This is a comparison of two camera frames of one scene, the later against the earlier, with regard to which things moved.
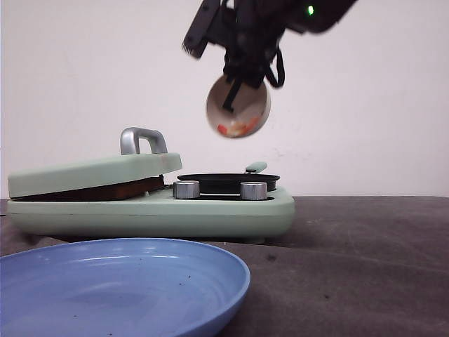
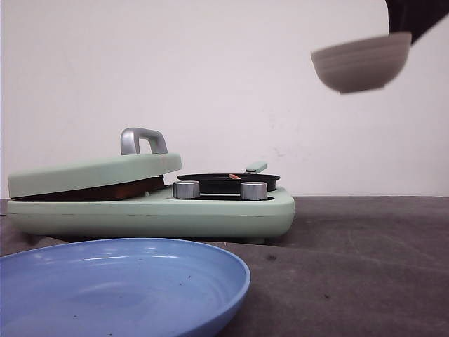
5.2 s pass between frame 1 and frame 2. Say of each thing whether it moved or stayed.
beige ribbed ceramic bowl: moved
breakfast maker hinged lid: stayed
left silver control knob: stayed
